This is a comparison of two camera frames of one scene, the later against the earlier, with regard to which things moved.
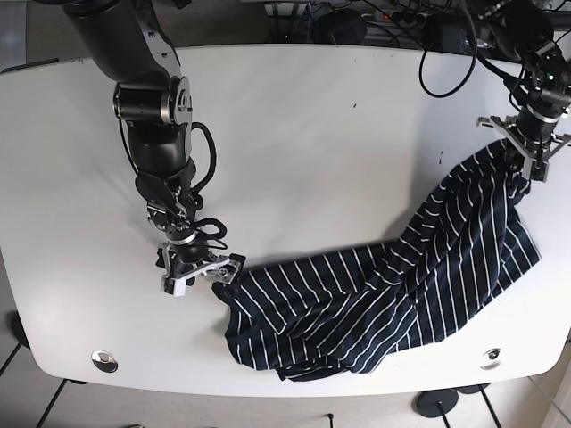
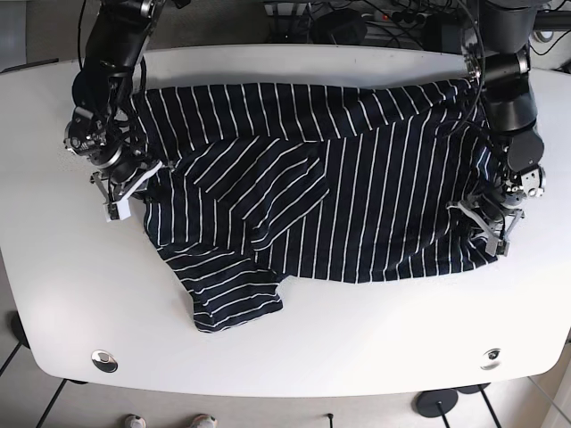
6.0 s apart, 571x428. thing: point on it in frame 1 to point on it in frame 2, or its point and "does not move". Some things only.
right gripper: [535, 154] to [500, 235]
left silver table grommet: [104, 361] does not move
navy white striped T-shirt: [341, 311] to [260, 185]
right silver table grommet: [491, 359] does not move
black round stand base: [426, 402] does not move
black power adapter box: [338, 27] does not move
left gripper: [192, 259] to [119, 191]
